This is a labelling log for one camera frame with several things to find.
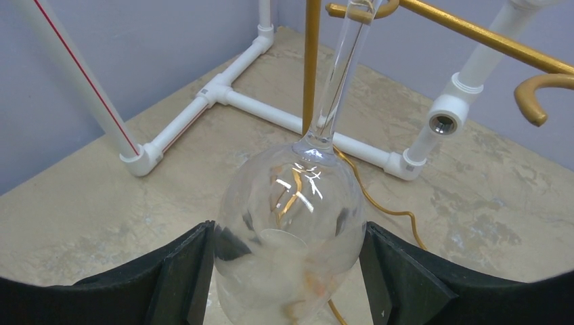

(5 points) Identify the white PVC pipe frame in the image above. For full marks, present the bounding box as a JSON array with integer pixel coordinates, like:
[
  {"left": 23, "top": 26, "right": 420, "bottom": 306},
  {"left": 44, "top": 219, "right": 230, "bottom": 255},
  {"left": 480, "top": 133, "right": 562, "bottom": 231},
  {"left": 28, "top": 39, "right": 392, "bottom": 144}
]
[{"left": 17, "top": 1, "right": 573, "bottom": 181}]

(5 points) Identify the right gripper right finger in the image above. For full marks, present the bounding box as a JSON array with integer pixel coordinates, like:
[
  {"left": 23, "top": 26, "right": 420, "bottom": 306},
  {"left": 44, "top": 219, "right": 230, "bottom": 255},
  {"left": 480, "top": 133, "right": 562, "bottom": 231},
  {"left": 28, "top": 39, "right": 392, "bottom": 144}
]
[{"left": 359, "top": 221, "right": 573, "bottom": 324}]

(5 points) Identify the round clear wine glass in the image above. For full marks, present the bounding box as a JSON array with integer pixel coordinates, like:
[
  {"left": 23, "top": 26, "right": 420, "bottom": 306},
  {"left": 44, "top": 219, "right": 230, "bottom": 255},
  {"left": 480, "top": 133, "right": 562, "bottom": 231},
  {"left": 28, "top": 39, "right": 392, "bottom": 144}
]
[{"left": 214, "top": 1, "right": 381, "bottom": 324}]

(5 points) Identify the gold wire glass rack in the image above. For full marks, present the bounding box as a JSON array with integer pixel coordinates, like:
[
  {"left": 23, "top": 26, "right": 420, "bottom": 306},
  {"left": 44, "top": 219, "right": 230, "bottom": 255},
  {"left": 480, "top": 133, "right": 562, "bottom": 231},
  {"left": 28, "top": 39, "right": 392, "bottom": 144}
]
[{"left": 269, "top": 0, "right": 574, "bottom": 325}]

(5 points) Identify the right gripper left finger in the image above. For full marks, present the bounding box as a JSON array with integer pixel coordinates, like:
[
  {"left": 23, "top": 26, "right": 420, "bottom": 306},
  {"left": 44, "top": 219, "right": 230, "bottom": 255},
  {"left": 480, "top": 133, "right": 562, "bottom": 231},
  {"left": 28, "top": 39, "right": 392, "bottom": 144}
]
[{"left": 1, "top": 221, "right": 215, "bottom": 324}]

